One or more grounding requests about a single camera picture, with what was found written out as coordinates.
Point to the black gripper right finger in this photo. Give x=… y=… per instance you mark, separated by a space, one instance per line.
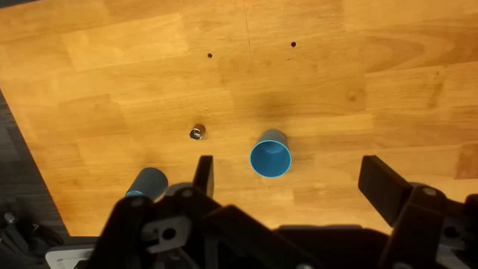
x=429 y=230

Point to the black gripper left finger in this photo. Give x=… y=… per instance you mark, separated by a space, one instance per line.
x=184 y=228

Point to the small gold metallic object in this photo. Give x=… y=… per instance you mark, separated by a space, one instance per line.
x=197 y=132

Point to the grey-blue plastic cup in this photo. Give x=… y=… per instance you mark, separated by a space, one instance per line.
x=150 y=183

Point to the blue plastic cup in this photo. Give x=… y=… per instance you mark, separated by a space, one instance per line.
x=271 y=156

